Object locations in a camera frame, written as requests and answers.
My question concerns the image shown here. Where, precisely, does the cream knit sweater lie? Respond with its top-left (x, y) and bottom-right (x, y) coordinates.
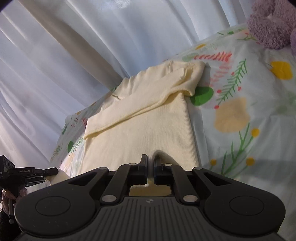
top-left (46, 59), bottom-right (206, 196)

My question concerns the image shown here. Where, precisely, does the left hand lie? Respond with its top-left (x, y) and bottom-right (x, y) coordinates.
top-left (1, 186), bottom-right (28, 224)

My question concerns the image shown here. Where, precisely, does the floral plastic bed cover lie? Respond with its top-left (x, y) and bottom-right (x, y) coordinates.
top-left (49, 22), bottom-right (296, 193)

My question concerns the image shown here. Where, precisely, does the white sheer curtain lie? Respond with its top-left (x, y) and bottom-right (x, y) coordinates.
top-left (1, 1), bottom-right (252, 168)

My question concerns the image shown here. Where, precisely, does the beige curtain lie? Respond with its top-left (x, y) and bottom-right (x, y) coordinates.
top-left (20, 1), bottom-right (124, 90)

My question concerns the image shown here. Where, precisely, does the purple plush toy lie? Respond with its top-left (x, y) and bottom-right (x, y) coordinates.
top-left (247, 0), bottom-right (296, 55)

